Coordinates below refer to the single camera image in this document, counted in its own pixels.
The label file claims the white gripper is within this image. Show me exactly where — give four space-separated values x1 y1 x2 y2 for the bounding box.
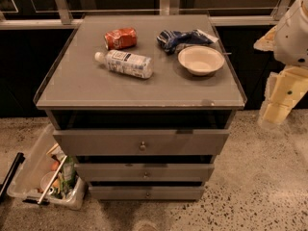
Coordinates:
253 0 308 127

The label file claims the grey top drawer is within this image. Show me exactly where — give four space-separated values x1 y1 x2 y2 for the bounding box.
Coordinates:
53 129 229 156

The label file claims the grey drawer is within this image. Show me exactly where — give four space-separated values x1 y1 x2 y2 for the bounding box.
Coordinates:
89 187 205 200
75 164 214 183
53 129 229 156

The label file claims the grey drawer cabinet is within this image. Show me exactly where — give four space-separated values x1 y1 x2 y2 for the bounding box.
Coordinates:
35 14 246 189

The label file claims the grey middle drawer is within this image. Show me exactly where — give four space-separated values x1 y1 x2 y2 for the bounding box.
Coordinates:
75 164 214 183

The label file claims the grey bottom drawer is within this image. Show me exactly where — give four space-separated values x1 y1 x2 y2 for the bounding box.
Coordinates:
89 187 205 200

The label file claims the white paper bowl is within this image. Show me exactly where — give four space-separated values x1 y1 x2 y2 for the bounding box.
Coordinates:
178 46 225 76

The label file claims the blue crumpled chip bag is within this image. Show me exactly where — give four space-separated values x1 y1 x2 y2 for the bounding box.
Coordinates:
157 29 218 54

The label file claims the clear plastic water bottle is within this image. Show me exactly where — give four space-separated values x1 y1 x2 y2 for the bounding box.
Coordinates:
94 50 153 79

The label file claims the crushed red soda can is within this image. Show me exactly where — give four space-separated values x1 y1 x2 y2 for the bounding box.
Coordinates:
104 27 137 50

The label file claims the green bag in bin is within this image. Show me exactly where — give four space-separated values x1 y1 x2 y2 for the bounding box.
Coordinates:
60 157 76 196

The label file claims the clear plastic storage bin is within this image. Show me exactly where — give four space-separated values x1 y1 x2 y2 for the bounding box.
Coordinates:
7 125 86 210

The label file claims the black bar on floor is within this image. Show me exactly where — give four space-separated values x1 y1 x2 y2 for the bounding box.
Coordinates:
0 152 25 203

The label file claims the metal railing frame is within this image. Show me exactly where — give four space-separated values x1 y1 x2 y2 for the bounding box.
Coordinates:
0 0 295 30

